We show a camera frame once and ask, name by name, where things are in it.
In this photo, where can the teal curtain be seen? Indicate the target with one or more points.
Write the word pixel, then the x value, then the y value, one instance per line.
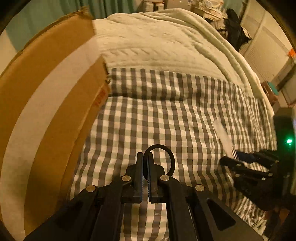
pixel 36 15

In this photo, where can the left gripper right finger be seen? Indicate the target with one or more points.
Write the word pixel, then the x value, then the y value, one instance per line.
pixel 194 213

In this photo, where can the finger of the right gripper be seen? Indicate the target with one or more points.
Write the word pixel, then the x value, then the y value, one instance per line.
pixel 238 167
pixel 263 157

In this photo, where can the black clothing on chair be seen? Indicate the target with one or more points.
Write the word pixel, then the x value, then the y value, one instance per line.
pixel 236 34

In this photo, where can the cream knitted blanket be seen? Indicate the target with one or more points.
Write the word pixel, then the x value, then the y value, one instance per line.
pixel 174 40

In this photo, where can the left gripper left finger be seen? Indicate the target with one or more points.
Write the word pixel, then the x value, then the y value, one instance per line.
pixel 96 213

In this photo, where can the brown cardboard box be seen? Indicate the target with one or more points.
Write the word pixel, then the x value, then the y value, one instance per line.
pixel 51 93

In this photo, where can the white comb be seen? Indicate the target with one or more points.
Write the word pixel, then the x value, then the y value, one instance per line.
pixel 227 145

